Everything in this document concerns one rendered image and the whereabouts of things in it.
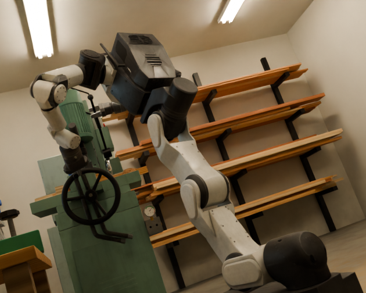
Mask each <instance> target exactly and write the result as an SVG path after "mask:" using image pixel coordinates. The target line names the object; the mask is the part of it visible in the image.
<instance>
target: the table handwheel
mask: <svg viewBox="0 0 366 293"><path fill-rule="evenodd" d="M81 172H82V175H83V174H86V173H98V177H97V179H96V182H95V184H94V186H93V188H92V190H88V191H86V193H85V195H82V196H76V197H71V198H68V197H67V193H68V190H69V187H70V185H71V184H72V182H73V181H74V180H75V179H74V177H73V174H75V173H77V172H75V173H73V174H72V175H71V176H70V177H69V178H68V179H67V181H66V182H65V184H64V186H63V189H62V196H61V199H62V205H63V209H64V211H65V212H66V214H67V215H68V216H69V217H70V218H71V219H72V220H74V221H75V222H77V223H80V224H83V225H87V226H93V225H97V224H101V223H103V222H105V221H107V220H108V219H109V218H111V217H112V216H113V215H114V213H115V212H116V210H117V208H118V206H119V204H120V198H121V192H120V187H119V184H118V182H117V181H116V179H115V178H114V177H113V176H112V175H111V174H110V173H109V172H108V171H106V170H103V169H100V168H97V167H87V168H84V169H81ZM102 175H103V176H105V177H106V178H108V179H109V180H110V182H111V183H112V185H113V187H114V191H115V199H114V204H113V206H112V208H111V209H110V210H109V211H108V212H106V211H105V210H104V208H103V207H102V206H101V205H100V203H99V202H98V199H97V198H98V194H97V193H96V191H95V190H96V188H97V186H98V183H99V180H100V179H101V176H102ZM78 199H86V200H87V201H88V202H94V203H95V204H96V205H97V207H98V208H99V209H100V210H101V212H102V213H103V214H104V216H102V217H100V218H98V219H93V220H87V219H82V218H80V217H78V216H77V215H75V214H74V213H73V212H72V211H71V209H70V207H69V204H68V202H67V201H73V200H78Z"/></svg>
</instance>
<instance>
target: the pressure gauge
mask: <svg viewBox="0 0 366 293"><path fill-rule="evenodd" d="M143 211H144V214H145V216H147V217H150V220H151V221H152V220H154V219H153V216H154V214H155V213H156V209H155V207H154V206H153V205H147V206H145V208H144V210H143Z"/></svg>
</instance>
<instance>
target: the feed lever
mask: <svg viewBox="0 0 366 293"><path fill-rule="evenodd" d="M87 98H88V99H89V100H90V101H91V105H92V108H93V111H94V113H96V110H95V107H94V103H93V98H94V96H93V95H92V94H89V95H88V97H87ZM96 122H97V125H98V128H99V132H100V134H101V138H102V142H103V145H104V149H103V150H102V152H103V155H104V158H105V159H106V158H108V159H110V157H112V153H111V150H110V148H107V147H106V143H105V140H104V137H103V134H102V130H101V126H100V124H99V120H98V118H97V117H96Z"/></svg>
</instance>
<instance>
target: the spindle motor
mask: <svg viewBox="0 0 366 293"><path fill-rule="evenodd" d="M59 107H60V111H61V113H62V115H63V117H64V119H65V121H66V123H67V126H66V128H65V129H66V130H69V127H68V125H69V124H70V123H75V124H76V126H77V129H78V132H79V135H80V138H81V141H84V144H86V143H88V142H90V141H92V140H93V135H92V131H91V128H90V125H89V122H88V118H87V114H86V112H85V108H84V105H83V102H82V99H81V95H80V93H79V92H78V91H77V90H73V89H69V90H67V95H66V98H65V100H64V101H63V102H62V103H60V104H59ZM69 131H70V130H69Z"/></svg>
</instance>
